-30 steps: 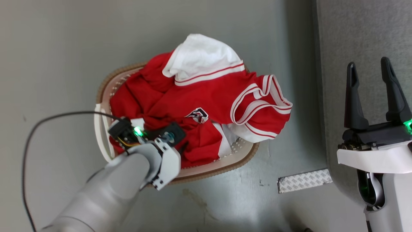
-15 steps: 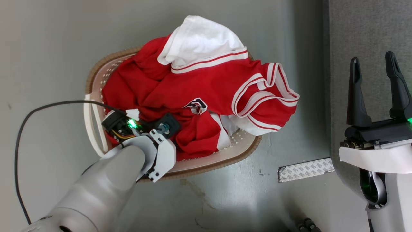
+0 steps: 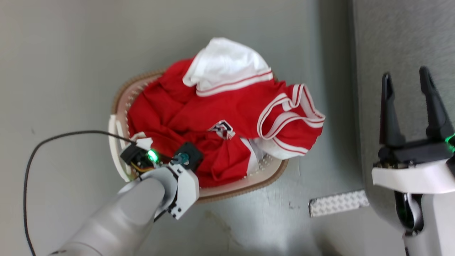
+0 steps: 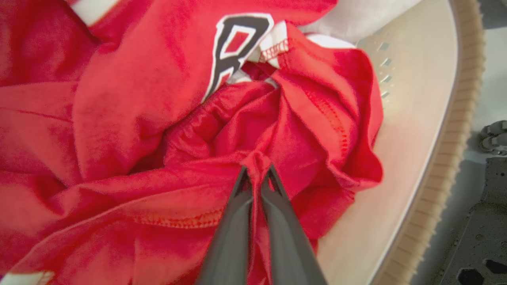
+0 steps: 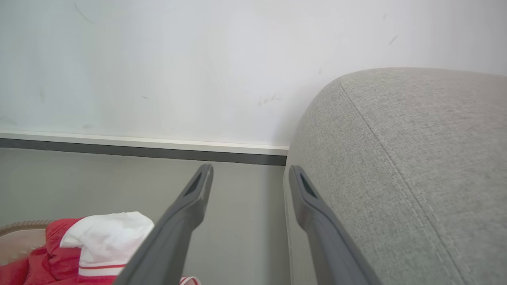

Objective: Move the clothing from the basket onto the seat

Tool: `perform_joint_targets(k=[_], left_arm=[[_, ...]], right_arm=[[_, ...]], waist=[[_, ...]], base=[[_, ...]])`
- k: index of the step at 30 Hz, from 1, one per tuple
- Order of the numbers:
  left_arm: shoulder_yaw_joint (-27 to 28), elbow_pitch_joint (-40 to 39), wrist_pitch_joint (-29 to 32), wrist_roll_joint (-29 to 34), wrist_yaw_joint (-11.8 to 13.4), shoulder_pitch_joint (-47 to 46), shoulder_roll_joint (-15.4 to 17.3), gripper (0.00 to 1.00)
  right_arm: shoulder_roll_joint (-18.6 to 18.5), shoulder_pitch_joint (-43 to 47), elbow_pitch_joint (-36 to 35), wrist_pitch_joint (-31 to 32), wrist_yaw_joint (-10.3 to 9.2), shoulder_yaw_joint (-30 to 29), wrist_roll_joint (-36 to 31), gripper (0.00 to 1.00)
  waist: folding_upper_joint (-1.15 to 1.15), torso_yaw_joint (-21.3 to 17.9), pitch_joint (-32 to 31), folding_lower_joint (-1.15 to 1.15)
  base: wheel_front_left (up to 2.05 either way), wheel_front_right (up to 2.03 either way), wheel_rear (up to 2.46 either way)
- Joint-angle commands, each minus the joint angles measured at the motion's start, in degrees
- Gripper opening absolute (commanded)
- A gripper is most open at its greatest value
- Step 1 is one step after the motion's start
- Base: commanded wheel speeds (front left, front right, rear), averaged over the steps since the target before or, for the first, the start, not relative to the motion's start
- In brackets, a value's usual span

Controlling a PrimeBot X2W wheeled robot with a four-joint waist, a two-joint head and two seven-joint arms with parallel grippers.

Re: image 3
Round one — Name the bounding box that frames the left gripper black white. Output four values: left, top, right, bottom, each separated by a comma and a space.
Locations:
120, 143, 200, 220

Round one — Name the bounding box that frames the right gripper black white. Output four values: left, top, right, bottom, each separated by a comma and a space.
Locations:
371, 66, 455, 195

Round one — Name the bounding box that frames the red white sports jersey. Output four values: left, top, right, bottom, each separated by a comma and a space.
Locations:
127, 37, 326, 188

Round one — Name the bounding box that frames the white brown laundry basket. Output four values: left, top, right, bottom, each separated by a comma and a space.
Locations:
108, 70, 289, 204

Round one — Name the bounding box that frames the grey fabric sofa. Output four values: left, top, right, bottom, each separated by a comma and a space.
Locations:
350, 0, 455, 237

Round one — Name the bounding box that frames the patterned metal sofa foot plate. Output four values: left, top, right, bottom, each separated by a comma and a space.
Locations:
308, 190, 370, 218

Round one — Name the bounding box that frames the thin black cable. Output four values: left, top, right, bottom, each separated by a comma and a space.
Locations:
23, 130, 137, 256

